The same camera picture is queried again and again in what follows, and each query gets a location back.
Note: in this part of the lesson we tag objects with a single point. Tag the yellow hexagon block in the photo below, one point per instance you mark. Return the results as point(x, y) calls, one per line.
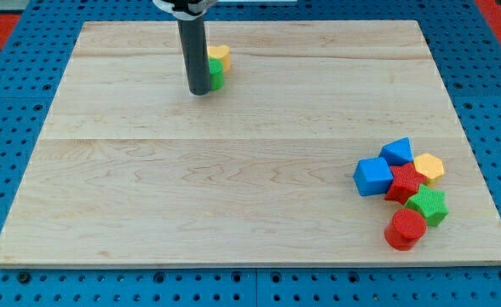
point(431, 167)

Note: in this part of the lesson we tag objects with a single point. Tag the blue cube block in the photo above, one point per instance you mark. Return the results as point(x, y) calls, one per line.
point(372, 176)

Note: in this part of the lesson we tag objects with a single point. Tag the green star block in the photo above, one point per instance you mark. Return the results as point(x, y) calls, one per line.
point(430, 204)

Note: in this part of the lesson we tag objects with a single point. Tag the green circle block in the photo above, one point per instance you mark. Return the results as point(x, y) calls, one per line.
point(216, 74)

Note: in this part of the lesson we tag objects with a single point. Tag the red cylinder block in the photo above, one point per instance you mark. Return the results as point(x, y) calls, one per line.
point(405, 229)

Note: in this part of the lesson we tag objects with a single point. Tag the light wooden board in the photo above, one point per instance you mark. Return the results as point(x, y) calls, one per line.
point(131, 171)

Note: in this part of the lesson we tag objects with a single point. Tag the blue triangle block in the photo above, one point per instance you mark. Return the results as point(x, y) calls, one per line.
point(397, 153)

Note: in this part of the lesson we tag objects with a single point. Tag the yellow heart block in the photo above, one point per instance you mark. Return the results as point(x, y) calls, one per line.
point(221, 53)

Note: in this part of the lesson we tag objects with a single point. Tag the red star block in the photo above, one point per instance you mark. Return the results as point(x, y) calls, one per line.
point(406, 182)

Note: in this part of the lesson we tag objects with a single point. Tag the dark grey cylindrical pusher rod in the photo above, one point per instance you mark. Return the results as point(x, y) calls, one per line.
point(194, 49)

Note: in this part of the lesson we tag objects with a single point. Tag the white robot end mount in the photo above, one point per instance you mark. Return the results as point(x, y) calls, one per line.
point(185, 9)

